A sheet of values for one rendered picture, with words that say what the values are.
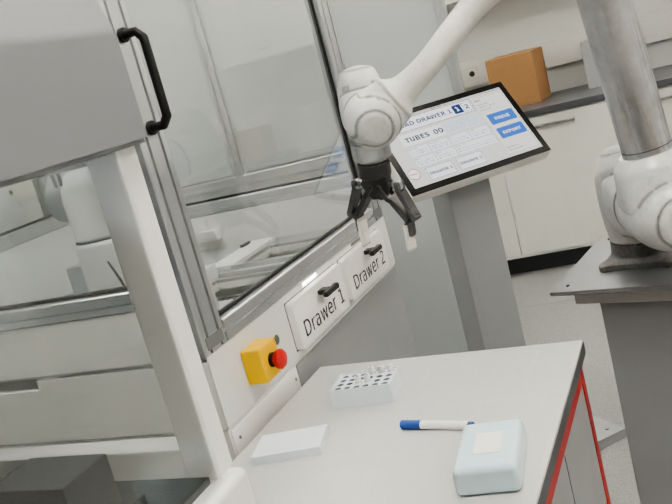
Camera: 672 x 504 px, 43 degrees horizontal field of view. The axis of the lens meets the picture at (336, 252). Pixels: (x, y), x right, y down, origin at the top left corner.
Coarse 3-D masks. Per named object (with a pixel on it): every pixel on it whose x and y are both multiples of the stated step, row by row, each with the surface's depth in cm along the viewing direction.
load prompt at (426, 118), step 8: (456, 104) 278; (464, 104) 278; (424, 112) 274; (432, 112) 275; (440, 112) 275; (448, 112) 276; (456, 112) 276; (464, 112) 276; (408, 120) 271; (416, 120) 272; (424, 120) 272; (432, 120) 273; (440, 120) 273; (408, 128) 270; (416, 128) 270
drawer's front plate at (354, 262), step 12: (372, 240) 231; (348, 252) 219; (360, 252) 223; (384, 252) 238; (348, 264) 215; (360, 264) 222; (384, 264) 237; (348, 276) 214; (372, 276) 228; (348, 288) 214; (360, 288) 219
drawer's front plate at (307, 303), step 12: (336, 264) 210; (324, 276) 201; (336, 276) 207; (312, 288) 195; (300, 300) 189; (312, 300) 194; (324, 300) 199; (336, 300) 205; (348, 300) 212; (288, 312) 186; (300, 312) 188; (312, 312) 193; (324, 312) 199; (336, 312) 204; (300, 324) 187; (312, 324) 192; (324, 324) 198; (300, 336) 186; (312, 336) 191; (300, 348) 187
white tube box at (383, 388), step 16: (384, 368) 170; (336, 384) 169; (352, 384) 166; (368, 384) 164; (384, 384) 162; (400, 384) 168; (336, 400) 165; (352, 400) 164; (368, 400) 163; (384, 400) 162
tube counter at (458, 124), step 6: (474, 114) 277; (456, 120) 274; (462, 120) 274; (468, 120) 275; (474, 120) 275; (480, 120) 276; (432, 126) 271; (438, 126) 272; (444, 126) 272; (450, 126) 272; (456, 126) 273; (462, 126) 273; (468, 126) 273; (438, 132) 270; (444, 132) 271; (450, 132) 271
